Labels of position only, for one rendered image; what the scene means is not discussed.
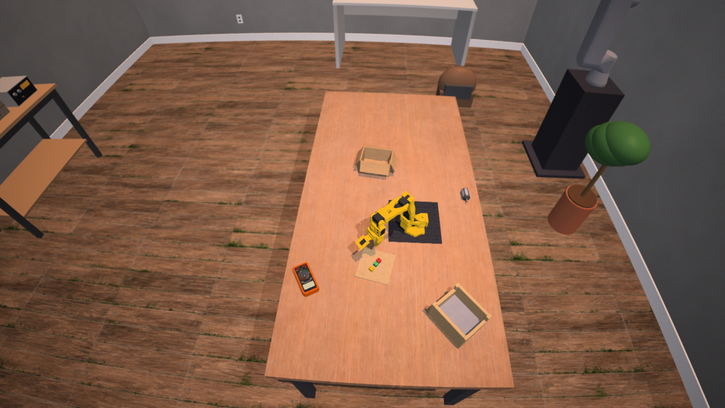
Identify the orange digital multimeter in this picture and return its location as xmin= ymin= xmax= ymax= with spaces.
xmin=293 ymin=262 xmax=319 ymax=297

